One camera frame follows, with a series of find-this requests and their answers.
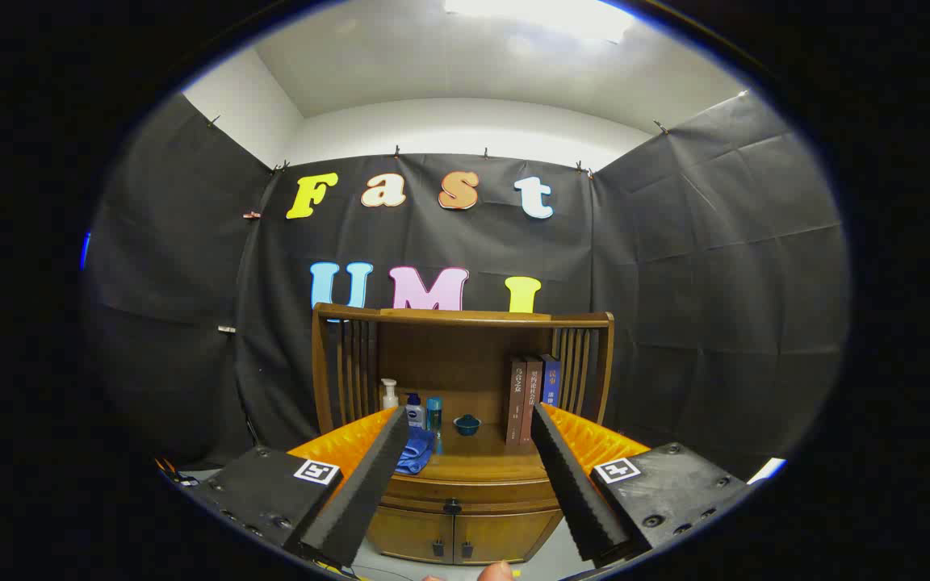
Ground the blue book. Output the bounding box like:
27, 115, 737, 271
540, 353, 561, 406

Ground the wooden cabinet door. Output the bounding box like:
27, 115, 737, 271
454, 508, 563, 564
367, 507, 455, 563

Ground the blue folded towel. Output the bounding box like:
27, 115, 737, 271
395, 428, 436, 475

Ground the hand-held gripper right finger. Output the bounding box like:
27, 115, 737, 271
530, 401, 756, 566

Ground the wooden drawer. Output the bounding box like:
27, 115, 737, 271
380, 474, 564, 517

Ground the reddish brown book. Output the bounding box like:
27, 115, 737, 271
520, 357, 543, 445

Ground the wooden cabinet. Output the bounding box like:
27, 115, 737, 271
310, 303, 616, 566

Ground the dark brown book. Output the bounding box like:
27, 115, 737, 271
505, 357, 529, 446

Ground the ceiling light panel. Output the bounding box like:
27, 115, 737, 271
442, 0, 635, 43

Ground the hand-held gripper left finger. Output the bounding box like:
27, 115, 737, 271
177, 403, 411, 570

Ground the wooden countertop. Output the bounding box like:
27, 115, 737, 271
388, 420, 553, 483

